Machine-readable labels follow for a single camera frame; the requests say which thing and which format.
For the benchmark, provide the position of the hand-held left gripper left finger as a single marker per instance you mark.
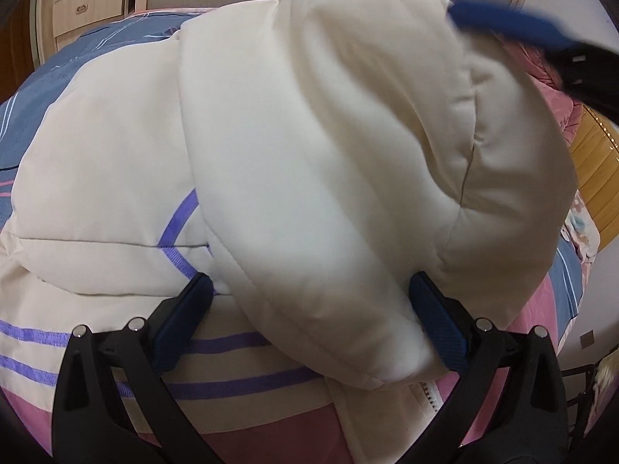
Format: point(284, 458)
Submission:
point(183, 321)

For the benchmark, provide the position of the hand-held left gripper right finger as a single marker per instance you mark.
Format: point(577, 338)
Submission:
point(440, 324)

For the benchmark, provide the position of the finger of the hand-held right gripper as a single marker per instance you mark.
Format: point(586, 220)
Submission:
point(508, 22)

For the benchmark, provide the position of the cream and pink hooded jacket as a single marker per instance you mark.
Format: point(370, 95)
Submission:
point(314, 154)

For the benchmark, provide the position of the rolled pink quilt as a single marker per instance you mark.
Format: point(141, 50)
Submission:
point(563, 111)

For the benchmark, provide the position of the black metal rack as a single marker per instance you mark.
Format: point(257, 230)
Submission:
point(587, 391)

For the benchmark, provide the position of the floral blanket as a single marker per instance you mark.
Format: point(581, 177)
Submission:
point(580, 232)

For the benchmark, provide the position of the wooden headboard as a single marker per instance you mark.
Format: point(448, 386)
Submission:
point(597, 169)

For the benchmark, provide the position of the blue plaid bed sheet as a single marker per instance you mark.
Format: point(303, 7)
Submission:
point(58, 72)

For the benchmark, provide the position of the brown wooden door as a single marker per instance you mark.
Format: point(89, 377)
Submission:
point(17, 58)

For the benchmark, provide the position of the wardrobe drawer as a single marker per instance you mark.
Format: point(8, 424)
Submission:
point(96, 5)

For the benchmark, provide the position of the wall socket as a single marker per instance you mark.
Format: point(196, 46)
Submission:
point(586, 339)

